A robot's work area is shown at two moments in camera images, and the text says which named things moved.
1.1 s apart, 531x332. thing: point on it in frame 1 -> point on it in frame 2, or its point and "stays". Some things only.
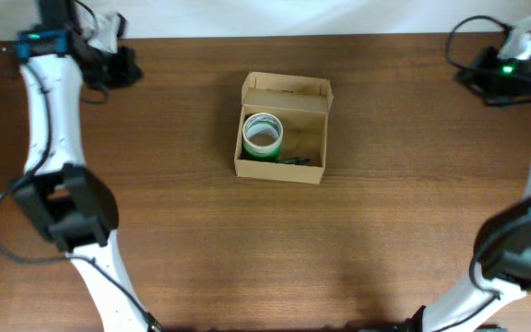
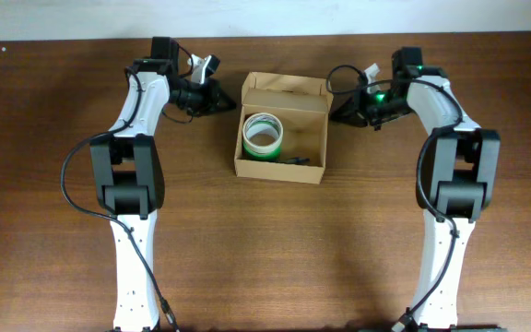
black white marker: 296,160 stays
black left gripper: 121,67 -> 211,99
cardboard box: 301,104 stays
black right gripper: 477,77 -> 359,111
